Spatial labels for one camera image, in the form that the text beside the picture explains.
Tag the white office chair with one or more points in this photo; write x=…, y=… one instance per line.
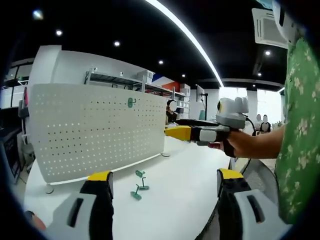
x=23, y=111

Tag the ceiling air conditioner vent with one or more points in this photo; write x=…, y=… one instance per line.
x=265, y=27

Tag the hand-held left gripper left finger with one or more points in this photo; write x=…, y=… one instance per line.
x=97, y=207

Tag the curved ceiling light strip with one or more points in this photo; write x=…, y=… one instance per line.
x=191, y=37

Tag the metal storage shelf rack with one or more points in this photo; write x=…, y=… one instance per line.
x=112, y=80

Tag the person's right hand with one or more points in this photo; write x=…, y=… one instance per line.
x=231, y=145

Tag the orange object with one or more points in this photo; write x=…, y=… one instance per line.
x=37, y=222

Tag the dark office desk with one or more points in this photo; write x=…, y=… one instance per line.
x=10, y=150

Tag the white perforated mounting plate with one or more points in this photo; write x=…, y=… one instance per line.
x=75, y=125

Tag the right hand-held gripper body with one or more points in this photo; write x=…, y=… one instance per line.
x=232, y=112

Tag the round ceiling spotlights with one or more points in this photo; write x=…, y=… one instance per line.
x=59, y=32

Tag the metal shelf with bins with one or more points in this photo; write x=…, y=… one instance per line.
x=145, y=74

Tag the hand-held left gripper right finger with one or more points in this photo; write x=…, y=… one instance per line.
x=235, y=212

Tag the person in green shirt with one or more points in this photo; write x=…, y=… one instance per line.
x=300, y=125

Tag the white chest device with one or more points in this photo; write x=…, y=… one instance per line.
x=283, y=20

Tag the green hook assembly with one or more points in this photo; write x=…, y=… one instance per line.
x=139, y=172
x=130, y=103
x=136, y=195
x=145, y=187

